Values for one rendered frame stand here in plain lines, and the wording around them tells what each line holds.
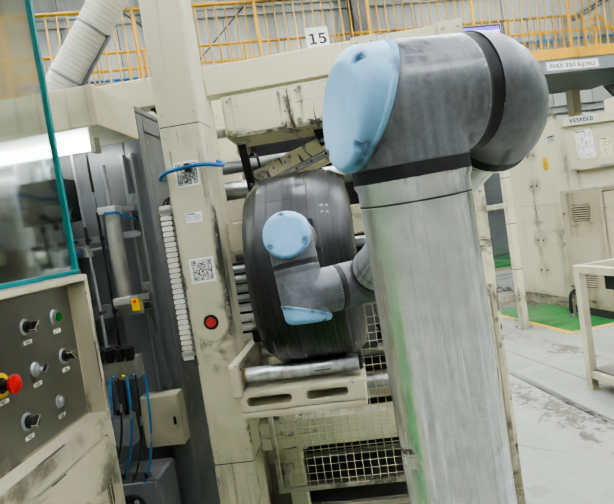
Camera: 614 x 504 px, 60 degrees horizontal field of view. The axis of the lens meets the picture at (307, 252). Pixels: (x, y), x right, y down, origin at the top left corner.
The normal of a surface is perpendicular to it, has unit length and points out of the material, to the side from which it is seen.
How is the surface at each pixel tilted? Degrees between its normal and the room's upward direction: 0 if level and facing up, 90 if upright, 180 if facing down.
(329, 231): 71
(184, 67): 90
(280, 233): 78
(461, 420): 94
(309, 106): 90
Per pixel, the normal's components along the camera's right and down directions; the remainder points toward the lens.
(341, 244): 0.58, -0.22
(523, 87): 0.55, 0.17
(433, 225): 0.07, 0.11
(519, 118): 0.48, 0.61
